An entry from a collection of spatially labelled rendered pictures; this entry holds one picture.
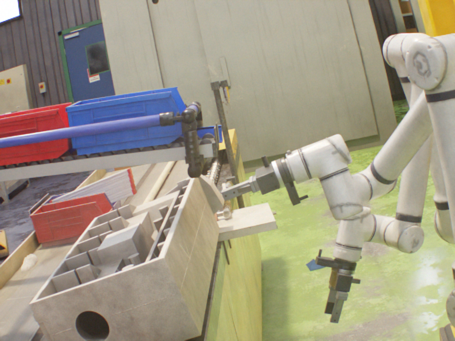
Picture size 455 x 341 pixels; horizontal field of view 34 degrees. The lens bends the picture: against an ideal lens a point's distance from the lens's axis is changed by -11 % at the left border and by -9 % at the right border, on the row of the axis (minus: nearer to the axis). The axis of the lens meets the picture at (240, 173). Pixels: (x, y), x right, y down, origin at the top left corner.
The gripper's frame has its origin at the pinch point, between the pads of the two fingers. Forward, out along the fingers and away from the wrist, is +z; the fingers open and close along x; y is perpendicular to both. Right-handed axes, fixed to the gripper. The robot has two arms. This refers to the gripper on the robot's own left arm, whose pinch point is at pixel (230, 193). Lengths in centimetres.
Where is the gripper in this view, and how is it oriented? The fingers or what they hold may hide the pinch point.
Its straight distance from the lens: 222.0
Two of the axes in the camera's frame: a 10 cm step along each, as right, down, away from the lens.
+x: -0.2, 1.8, -9.8
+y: -3.7, -9.1, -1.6
